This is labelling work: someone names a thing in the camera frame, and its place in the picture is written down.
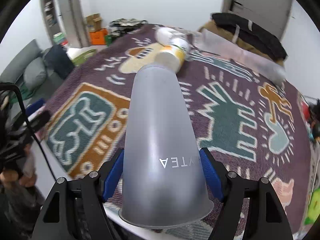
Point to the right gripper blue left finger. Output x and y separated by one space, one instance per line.
58 219

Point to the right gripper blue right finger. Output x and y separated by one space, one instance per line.
266 218

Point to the frosted grey plastic cup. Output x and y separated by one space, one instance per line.
163 180

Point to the white yellow labelled cup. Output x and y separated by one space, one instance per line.
175 48

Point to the person left hand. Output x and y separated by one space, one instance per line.
10 177

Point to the green tissue pack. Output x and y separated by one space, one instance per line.
313 208

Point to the purple patterned woven blanket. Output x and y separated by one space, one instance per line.
253 127

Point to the grey sofa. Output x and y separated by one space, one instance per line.
29 72

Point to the dark jeans on sofa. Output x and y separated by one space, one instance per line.
57 59

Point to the orange box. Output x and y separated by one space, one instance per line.
98 37

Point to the black jacket on chair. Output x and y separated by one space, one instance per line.
251 33

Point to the brown chair back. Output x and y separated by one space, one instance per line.
215 28

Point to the black shoe rack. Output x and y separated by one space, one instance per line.
122 26

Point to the cardboard box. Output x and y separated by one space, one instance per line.
93 22

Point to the grey interior door left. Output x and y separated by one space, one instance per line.
64 17

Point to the grey entrance door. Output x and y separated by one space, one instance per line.
272 15

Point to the black door handle lock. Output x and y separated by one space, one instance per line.
234 3

